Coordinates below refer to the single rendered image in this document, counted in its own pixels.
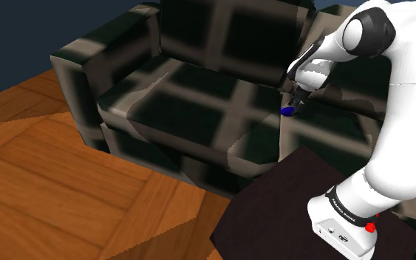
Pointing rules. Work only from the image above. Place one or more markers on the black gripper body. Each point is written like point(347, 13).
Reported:
point(298, 97)

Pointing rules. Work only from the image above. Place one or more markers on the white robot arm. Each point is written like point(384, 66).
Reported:
point(409, 137)

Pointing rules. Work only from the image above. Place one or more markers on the blue round object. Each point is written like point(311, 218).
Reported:
point(287, 111)

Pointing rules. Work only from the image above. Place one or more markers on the dark checked sofa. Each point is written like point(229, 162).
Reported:
point(193, 104)

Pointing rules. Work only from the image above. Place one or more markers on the dark robot stand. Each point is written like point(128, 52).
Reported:
point(276, 216)

